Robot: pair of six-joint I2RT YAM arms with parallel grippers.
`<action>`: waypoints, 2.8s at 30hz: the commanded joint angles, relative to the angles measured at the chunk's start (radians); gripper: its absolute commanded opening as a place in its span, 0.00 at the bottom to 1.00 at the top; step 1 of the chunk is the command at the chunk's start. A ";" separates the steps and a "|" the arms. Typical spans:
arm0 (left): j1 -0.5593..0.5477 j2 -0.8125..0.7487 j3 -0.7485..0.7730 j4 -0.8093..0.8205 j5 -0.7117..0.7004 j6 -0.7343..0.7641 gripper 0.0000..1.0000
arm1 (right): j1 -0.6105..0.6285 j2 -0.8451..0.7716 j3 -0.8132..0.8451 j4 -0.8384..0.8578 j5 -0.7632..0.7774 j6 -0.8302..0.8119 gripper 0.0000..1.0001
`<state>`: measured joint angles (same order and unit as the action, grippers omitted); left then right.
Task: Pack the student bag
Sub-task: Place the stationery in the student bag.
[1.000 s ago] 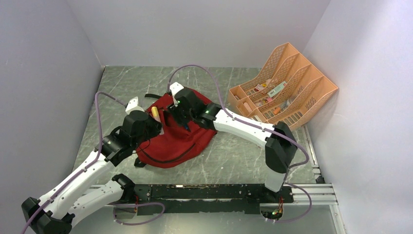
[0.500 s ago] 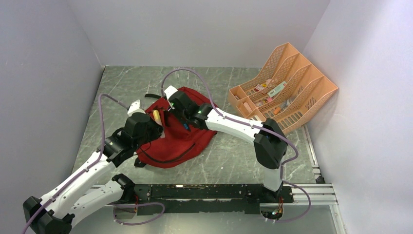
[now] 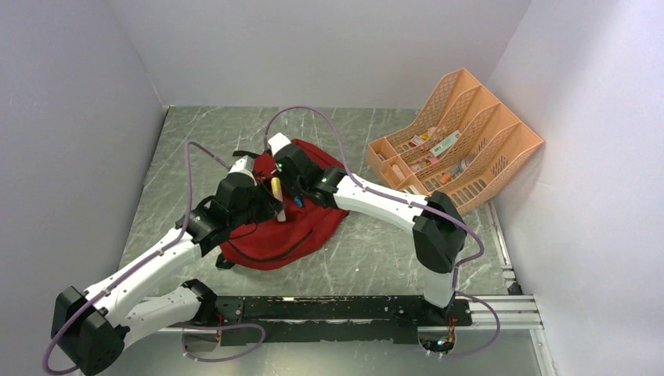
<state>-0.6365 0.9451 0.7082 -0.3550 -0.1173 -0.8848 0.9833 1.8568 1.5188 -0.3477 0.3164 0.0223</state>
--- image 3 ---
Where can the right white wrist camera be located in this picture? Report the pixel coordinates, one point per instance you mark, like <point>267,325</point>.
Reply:
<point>278,142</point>

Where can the pink eraser in organizer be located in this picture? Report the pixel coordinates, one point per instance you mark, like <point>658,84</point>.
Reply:
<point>398,172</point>

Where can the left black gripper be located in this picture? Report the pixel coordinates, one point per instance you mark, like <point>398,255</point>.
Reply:
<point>269,206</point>

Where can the red student backpack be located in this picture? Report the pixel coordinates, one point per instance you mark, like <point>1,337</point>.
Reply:
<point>272,244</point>

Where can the white blue-tipped pen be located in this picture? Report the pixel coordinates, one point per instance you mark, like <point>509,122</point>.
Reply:
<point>299,202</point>

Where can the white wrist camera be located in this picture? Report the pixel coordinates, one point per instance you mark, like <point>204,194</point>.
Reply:
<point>278,142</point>
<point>244,165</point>

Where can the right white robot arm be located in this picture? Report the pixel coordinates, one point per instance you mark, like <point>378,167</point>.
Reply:
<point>435,226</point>

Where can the orange plastic file organizer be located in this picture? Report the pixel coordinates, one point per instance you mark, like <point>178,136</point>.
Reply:
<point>493,146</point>

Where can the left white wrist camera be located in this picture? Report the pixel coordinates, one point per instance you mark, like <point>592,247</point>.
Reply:
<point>244,165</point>

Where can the aluminium rail frame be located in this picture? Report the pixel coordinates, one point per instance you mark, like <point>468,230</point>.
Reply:
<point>491,315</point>

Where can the white green box in organizer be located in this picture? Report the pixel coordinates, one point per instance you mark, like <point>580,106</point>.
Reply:
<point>445,144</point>

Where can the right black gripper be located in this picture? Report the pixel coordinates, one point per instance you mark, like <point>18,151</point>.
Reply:
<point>295,193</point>

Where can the orange capped small item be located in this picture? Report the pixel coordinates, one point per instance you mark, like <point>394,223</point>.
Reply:
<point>445,177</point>

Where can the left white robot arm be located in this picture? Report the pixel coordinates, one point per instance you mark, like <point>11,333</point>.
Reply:
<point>145,270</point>

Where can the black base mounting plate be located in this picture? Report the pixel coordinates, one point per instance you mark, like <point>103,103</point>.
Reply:
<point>399,319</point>

